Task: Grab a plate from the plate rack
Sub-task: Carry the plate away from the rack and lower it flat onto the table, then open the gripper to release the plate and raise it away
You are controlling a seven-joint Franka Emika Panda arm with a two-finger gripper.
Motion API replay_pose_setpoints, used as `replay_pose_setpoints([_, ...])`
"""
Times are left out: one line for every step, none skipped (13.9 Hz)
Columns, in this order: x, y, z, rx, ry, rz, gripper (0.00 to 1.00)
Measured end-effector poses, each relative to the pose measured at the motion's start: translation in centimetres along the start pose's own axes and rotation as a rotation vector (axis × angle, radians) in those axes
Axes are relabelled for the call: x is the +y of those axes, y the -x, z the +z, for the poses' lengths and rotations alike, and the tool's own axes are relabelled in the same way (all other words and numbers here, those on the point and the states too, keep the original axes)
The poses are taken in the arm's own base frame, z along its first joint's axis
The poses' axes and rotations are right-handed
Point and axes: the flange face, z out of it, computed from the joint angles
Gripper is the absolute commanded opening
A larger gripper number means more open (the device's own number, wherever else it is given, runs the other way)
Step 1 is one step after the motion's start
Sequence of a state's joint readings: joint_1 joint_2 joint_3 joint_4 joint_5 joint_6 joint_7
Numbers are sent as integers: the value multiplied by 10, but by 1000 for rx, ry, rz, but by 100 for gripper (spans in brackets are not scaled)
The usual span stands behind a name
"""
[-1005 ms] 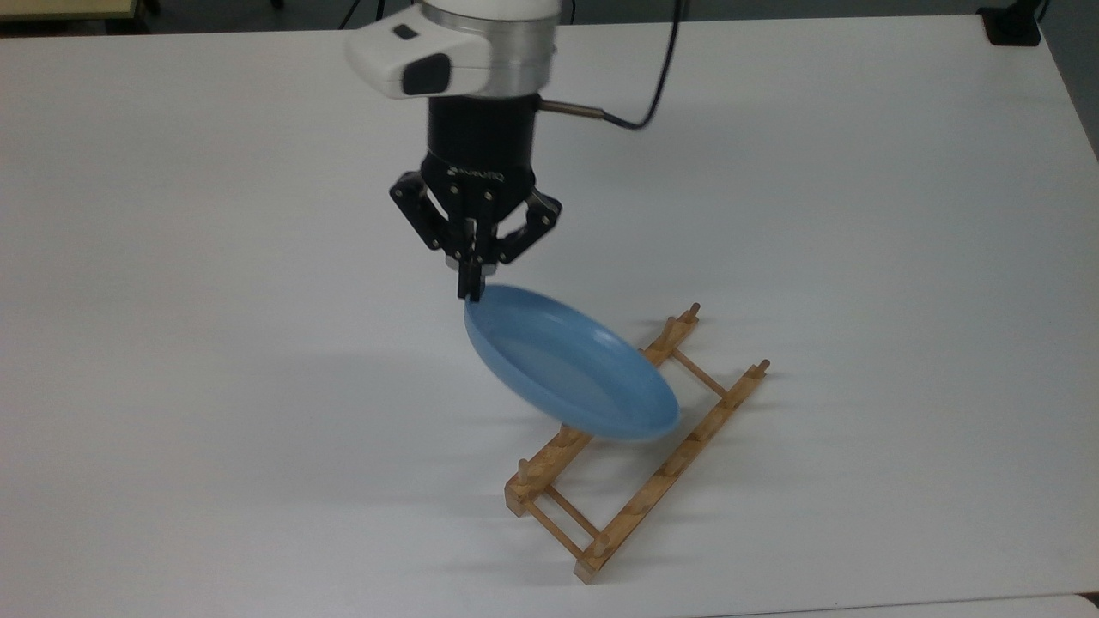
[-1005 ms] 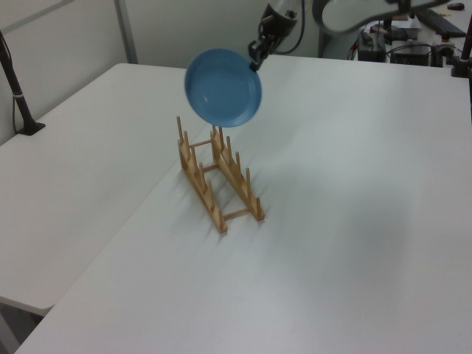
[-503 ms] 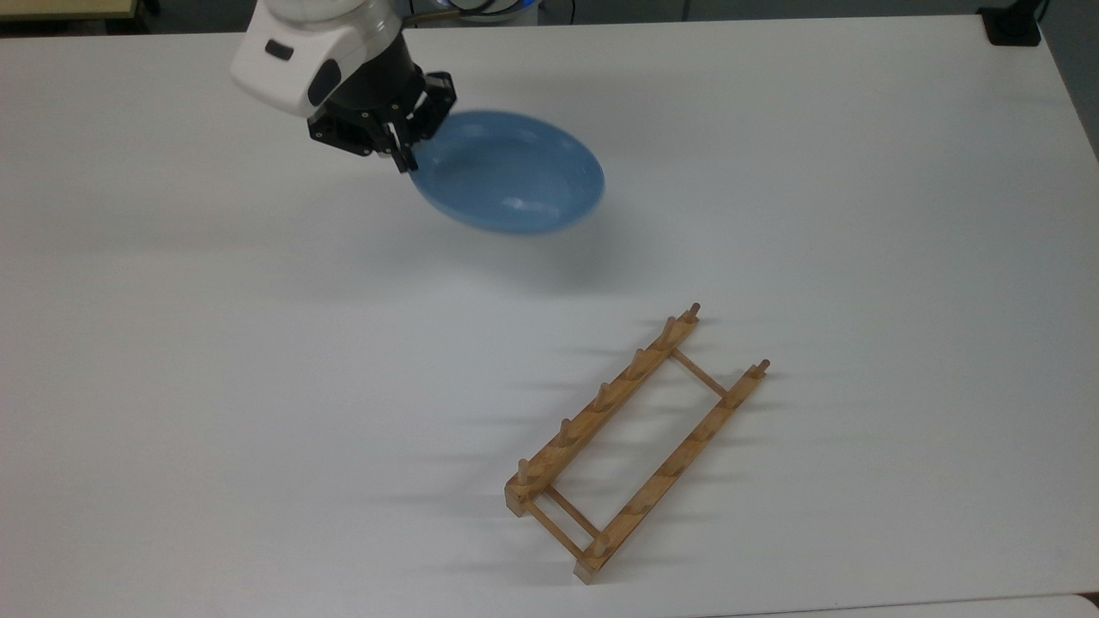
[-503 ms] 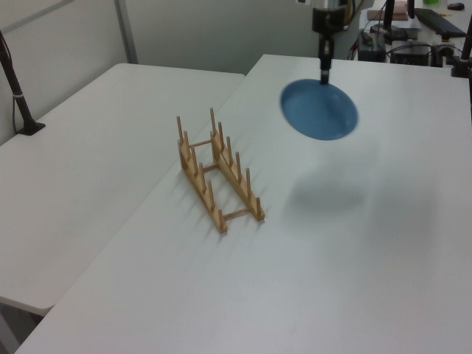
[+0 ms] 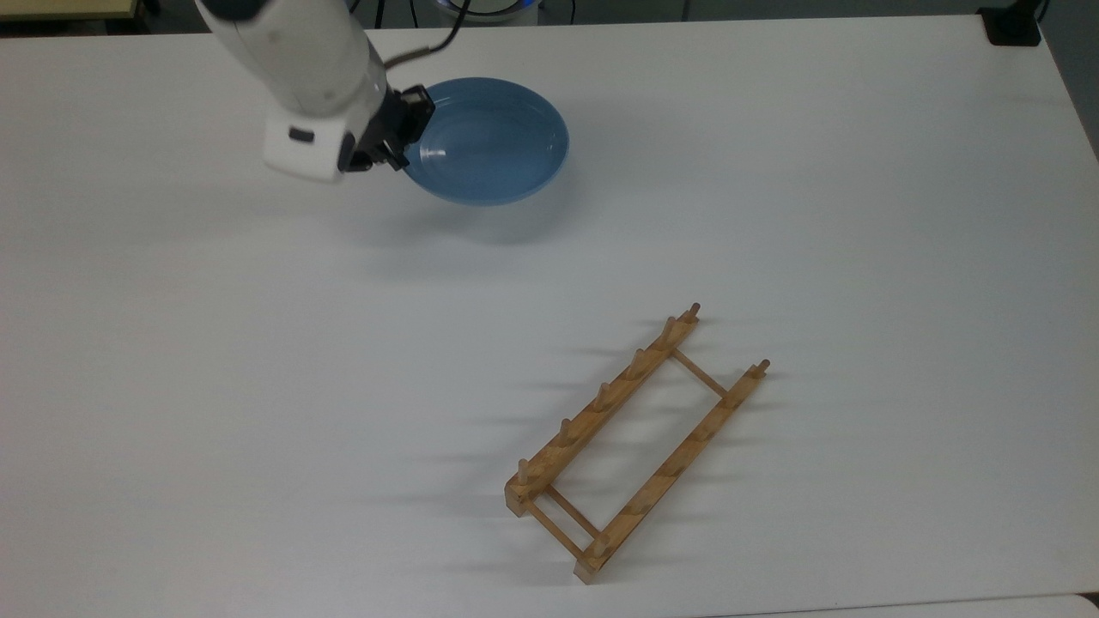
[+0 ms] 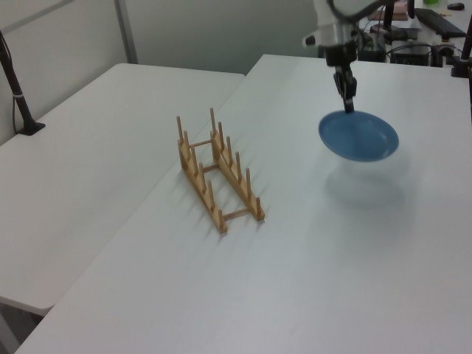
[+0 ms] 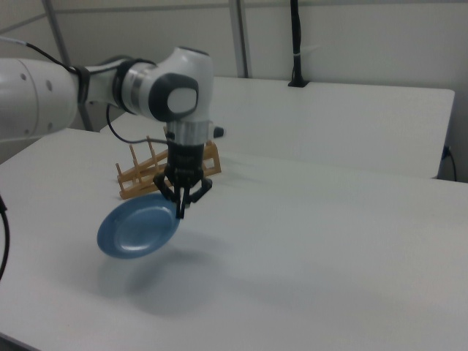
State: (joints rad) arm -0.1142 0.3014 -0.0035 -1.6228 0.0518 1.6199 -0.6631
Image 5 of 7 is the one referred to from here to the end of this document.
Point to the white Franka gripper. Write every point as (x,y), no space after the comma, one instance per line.
(319,136)

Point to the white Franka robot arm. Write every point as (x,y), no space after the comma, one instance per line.
(292,47)

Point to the black box at table corner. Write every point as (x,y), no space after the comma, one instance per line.
(1011,26)

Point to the wooden plate rack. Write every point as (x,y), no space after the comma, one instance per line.
(631,371)

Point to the blue plate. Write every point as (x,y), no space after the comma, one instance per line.
(494,142)

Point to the light wooden table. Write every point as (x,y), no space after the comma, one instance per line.
(60,9)

